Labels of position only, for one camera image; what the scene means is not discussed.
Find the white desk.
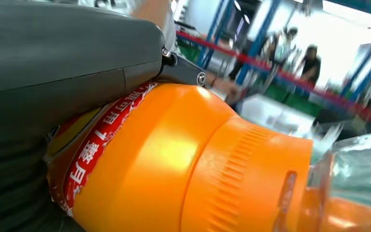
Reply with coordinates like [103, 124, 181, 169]
[236, 93, 318, 137]

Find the blue metal rack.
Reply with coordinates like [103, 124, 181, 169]
[198, 0, 281, 86]
[341, 30, 371, 102]

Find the green plastic crate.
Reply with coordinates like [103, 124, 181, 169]
[262, 85, 322, 116]

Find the person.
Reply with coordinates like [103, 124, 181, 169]
[296, 44, 323, 88]
[268, 27, 299, 66]
[131, 0, 178, 49]

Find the orange detergent bottle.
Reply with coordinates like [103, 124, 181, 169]
[44, 81, 371, 232]

